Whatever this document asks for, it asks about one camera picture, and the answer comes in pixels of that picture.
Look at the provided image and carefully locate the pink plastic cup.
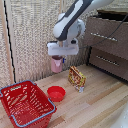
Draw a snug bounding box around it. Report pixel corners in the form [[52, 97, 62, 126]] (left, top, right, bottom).
[[50, 54, 65, 74]]

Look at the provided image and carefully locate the red shopping basket blue rim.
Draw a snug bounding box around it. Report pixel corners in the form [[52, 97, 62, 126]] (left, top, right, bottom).
[[0, 79, 58, 128]]

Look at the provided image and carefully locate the woven beige room divider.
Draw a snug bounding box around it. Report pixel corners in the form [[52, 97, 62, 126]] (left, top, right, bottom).
[[0, 0, 98, 88]]

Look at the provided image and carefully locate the red plastic bowl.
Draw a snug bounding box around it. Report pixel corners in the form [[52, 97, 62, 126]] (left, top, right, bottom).
[[46, 85, 67, 103]]

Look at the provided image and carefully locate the yellow red snack bag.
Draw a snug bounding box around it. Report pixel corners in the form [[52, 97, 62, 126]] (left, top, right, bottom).
[[67, 65, 88, 93]]

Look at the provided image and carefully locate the brown drawer cabinet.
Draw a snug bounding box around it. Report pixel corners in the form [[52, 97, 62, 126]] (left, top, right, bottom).
[[83, 10, 128, 82]]

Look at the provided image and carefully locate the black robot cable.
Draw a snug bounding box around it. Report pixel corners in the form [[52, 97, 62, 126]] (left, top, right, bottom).
[[87, 22, 128, 51]]

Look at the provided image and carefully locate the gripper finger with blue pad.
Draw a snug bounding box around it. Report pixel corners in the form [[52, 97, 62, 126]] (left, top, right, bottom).
[[62, 56, 67, 64]]

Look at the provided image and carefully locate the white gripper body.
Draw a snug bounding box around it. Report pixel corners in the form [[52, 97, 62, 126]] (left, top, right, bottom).
[[46, 40, 81, 57]]

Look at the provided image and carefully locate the silver drawer handle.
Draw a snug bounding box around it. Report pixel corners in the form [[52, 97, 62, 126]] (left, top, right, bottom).
[[95, 54, 121, 67], [90, 31, 119, 43]]

